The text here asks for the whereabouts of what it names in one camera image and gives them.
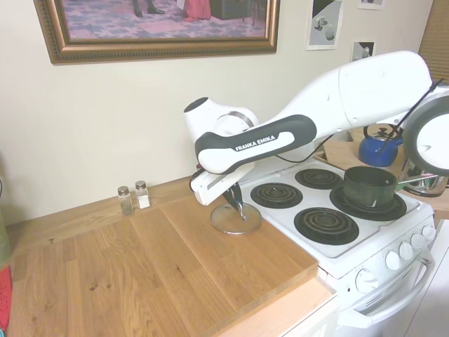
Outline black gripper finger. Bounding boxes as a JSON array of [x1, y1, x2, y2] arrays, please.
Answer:
[[224, 187, 240, 212], [234, 182, 249, 222]]

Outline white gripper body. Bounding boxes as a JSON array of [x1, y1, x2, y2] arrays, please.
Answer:
[[191, 165, 253, 206]]

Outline glass pot lid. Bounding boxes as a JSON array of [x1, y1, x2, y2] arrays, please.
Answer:
[[210, 203, 262, 236]]

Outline dark green cooking pot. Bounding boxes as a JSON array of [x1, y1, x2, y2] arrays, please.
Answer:
[[342, 166, 436, 210]]

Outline black electric coil burner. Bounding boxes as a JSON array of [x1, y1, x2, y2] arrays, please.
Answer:
[[293, 206, 360, 246], [328, 184, 408, 222], [250, 182, 303, 209], [294, 168, 344, 191]]

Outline glass salt shaker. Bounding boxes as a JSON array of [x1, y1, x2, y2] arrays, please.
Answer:
[[135, 180, 152, 210]]

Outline glass pepper shaker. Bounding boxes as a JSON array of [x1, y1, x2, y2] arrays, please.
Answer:
[[117, 185, 135, 216]]

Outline light wooden board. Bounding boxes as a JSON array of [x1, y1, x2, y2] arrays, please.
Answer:
[[313, 128, 368, 170]]

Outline white electric stove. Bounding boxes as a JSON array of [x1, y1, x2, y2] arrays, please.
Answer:
[[241, 159, 436, 337]]

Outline blue enamel kettle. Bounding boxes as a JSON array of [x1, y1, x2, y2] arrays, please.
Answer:
[[358, 124, 404, 168]]

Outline gold framed painting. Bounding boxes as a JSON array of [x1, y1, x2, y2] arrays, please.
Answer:
[[33, 0, 282, 65]]

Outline stainless steel electric kettle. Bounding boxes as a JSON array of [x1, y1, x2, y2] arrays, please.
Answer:
[[399, 157, 449, 197]]

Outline large grey still-life print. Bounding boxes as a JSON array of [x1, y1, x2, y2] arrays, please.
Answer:
[[305, 0, 344, 51]]

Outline small grey still-life print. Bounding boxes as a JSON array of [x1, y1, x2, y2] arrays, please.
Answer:
[[350, 41, 375, 65], [357, 0, 387, 11]]

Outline red cloth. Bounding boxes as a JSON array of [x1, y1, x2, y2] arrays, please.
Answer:
[[0, 265, 13, 326]]

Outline brown window blind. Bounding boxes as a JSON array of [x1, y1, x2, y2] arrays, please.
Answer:
[[418, 0, 449, 87]]

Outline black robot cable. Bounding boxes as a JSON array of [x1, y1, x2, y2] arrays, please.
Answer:
[[275, 135, 335, 164]]

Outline white oven door handle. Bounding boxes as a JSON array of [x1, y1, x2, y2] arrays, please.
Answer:
[[362, 258, 436, 319]]

